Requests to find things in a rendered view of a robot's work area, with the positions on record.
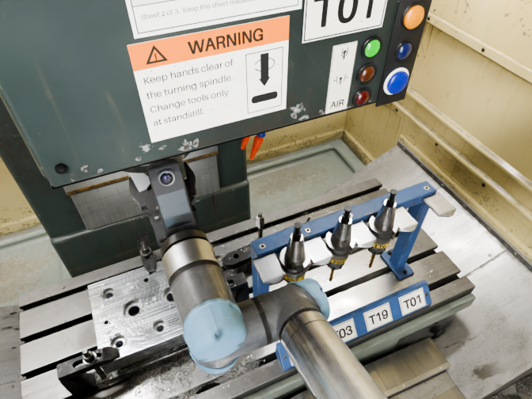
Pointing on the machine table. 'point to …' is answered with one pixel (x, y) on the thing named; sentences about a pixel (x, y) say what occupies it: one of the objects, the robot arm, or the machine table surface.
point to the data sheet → (197, 13)
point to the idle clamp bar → (238, 259)
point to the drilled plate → (171, 337)
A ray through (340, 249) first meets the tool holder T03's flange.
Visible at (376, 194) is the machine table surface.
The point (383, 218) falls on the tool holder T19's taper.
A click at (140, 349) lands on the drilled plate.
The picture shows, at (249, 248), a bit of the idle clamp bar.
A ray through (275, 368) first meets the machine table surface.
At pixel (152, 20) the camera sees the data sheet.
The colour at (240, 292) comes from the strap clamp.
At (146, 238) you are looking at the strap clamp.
